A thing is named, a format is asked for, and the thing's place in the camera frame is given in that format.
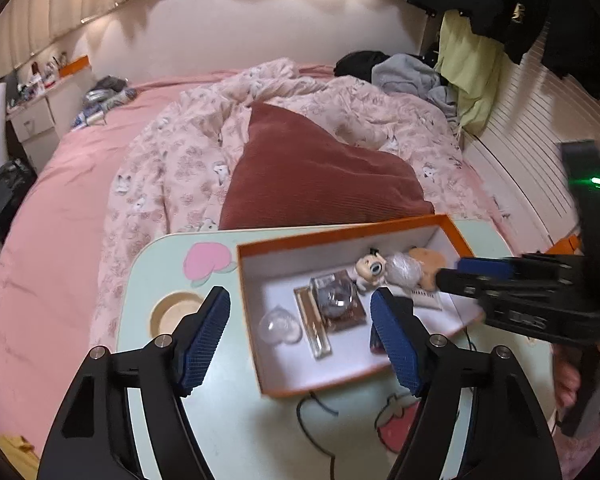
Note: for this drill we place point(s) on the yellow-green garment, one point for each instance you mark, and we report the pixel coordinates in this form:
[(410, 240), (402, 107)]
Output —
[(467, 70)]

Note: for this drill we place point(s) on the orange cardboard box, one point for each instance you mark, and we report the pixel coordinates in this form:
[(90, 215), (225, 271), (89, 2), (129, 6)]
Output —
[(260, 280)]

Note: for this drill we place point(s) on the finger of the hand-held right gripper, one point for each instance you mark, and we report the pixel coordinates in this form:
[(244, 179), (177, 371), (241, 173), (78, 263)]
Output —
[(485, 267), (460, 282)]

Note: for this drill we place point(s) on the person's right hand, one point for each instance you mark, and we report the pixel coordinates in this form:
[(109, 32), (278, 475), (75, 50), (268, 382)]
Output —
[(565, 377)]

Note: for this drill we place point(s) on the small orange box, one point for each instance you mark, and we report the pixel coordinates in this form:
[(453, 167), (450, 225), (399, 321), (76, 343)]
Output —
[(565, 245)]

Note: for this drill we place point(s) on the blue grey clothes pile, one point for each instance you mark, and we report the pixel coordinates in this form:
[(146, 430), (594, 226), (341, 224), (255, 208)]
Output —
[(105, 95)]

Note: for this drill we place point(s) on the pink floral blanket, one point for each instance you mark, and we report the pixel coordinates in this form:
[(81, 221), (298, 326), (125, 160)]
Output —
[(180, 170)]

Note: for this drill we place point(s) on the black clothing pile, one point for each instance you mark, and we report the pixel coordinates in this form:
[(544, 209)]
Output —
[(362, 62)]

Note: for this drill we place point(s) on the cluster of small bottles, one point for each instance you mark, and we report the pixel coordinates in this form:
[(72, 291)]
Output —
[(40, 77)]

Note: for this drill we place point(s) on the white printed card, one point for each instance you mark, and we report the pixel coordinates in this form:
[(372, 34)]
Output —
[(425, 300)]

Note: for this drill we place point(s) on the white nightstand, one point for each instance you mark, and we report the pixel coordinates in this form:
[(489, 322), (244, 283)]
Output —
[(35, 110)]

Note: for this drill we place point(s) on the plastic wrapped ball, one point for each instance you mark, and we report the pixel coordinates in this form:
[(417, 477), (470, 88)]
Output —
[(402, 270)]

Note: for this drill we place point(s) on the clear plastic heart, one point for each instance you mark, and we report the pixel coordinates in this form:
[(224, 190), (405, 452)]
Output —
[(279, 327)]

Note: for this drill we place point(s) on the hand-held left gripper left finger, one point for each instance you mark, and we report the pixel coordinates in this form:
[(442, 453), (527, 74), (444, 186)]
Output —
[(205, 345)]

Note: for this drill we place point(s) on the brown plush toy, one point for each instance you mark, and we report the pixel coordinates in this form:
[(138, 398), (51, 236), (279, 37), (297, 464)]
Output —
[(427, 260)]

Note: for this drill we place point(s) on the white slatted panel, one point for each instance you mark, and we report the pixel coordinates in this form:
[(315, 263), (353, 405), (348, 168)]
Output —
[(530, 135)]

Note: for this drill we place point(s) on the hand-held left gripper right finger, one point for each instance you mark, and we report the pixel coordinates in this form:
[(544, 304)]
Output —
[(395, 340)]

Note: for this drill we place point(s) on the black hanging garment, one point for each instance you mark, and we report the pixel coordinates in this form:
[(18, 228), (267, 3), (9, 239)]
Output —
[(505, 0)]

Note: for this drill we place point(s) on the small cartoon figurine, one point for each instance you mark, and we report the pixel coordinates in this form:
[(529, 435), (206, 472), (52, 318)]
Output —
[(370, 270)]

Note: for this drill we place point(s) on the grey hoodie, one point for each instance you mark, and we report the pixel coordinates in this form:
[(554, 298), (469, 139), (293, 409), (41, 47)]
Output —
[(405, 77)]

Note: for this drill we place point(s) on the orange storage box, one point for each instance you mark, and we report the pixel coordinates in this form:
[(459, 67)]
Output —
[(75, 65)]

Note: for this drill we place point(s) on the black bag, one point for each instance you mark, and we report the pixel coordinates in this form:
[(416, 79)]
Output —
[(7, 185)]

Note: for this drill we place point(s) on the rectangular clear glass bottle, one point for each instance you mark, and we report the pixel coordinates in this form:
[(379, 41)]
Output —
[(312, 330)]

